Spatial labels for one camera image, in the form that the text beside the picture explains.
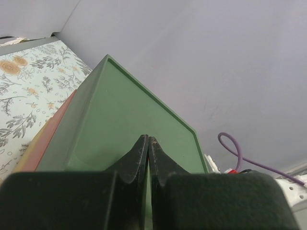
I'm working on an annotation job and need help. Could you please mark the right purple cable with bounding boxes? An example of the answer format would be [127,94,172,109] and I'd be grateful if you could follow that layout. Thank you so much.
[217,132,307,186]

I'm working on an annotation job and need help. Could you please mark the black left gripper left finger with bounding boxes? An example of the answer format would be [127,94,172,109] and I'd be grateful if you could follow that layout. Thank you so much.
[0,135,149,230]

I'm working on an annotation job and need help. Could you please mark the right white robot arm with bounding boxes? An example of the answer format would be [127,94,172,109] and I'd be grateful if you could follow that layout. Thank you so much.
[275,173,307,212]

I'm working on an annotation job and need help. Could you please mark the yellow drawer box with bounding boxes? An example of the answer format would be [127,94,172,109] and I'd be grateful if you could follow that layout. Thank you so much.
[12,119,54,173]

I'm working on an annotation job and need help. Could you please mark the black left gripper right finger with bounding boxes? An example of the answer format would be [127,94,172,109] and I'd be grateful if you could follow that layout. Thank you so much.
[148,137,299,230]

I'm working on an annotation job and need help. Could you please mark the red drawer box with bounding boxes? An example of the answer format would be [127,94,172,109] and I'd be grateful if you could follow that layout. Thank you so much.
[22,90,77,172]

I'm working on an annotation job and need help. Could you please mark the floral patterned table mat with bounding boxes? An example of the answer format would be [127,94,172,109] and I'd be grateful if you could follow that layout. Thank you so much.
[0,37,91,180]

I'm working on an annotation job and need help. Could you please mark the green drawer box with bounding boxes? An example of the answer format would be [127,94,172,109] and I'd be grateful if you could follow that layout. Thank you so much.
[35,54,210,219]

